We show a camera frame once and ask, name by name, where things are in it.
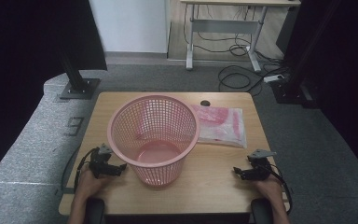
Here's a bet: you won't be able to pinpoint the white panel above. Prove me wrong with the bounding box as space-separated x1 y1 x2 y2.
88 0 172 54

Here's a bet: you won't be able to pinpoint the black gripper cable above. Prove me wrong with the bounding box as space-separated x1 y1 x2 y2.
73 147 100 192
268 163 294 216

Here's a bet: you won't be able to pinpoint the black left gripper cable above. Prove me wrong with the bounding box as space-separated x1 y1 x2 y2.
73 147 100 192

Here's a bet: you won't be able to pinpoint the black curtain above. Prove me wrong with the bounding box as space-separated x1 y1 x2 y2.
0 0 108 185

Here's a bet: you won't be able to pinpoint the black stand with dark base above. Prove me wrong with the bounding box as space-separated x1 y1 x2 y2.
271 0 343 105

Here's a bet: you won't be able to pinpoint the pink and white plastic bag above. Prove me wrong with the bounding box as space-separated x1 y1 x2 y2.
190 104 248 149

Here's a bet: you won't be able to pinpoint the grey metal frame desk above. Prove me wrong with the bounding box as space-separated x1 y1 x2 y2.
180 0 302 73

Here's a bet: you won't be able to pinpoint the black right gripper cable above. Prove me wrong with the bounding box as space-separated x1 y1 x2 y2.
268 163 294 216

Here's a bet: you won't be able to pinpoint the white power strip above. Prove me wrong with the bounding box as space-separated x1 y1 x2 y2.
263 74 285 84

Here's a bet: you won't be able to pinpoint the black chair armrest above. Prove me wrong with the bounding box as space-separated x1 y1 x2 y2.
85 197 106 224
250 198 274 224

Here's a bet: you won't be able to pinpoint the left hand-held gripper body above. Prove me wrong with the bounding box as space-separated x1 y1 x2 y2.
88 143 119 180

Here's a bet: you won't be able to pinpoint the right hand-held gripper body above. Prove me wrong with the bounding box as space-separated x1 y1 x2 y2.
247 148 277 181

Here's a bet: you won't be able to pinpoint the pink plastic mesh basket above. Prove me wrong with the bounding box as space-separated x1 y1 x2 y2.
106 94 200 188

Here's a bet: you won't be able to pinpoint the black floor cables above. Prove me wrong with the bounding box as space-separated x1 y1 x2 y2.
217 63 292 95

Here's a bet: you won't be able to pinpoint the person's left hand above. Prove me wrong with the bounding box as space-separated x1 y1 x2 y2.
77 169 113 200

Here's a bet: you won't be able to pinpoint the person's right hand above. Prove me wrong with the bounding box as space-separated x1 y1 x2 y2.
255 174 283 203

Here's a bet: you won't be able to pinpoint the black stand with base plate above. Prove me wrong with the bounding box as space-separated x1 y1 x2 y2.
59 50 102 101

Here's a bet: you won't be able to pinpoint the black cables under desk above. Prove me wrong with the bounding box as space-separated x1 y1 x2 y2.
183 4 254 58

